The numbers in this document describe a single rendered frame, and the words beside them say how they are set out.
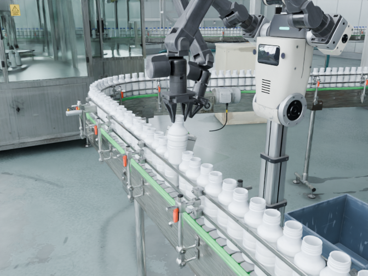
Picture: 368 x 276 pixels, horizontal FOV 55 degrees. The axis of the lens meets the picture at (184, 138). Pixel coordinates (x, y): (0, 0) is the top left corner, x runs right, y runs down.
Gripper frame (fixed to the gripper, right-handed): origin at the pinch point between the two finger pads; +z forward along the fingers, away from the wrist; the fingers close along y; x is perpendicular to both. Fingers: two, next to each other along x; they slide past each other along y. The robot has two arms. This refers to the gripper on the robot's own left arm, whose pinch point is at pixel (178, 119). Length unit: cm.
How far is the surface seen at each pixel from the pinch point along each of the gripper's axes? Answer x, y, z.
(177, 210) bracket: -22.0, -11.6, 19.3
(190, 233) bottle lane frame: -18.5, -5.6, 31.0
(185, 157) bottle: -7.0, -1.0, 10.9
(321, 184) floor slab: 119, 219, 128
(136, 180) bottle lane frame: 30.0, -5.5, 33.8
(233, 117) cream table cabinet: 330, 260, 116
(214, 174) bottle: -22.3, 0.2, 10.9
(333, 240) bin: -23, 55, 51
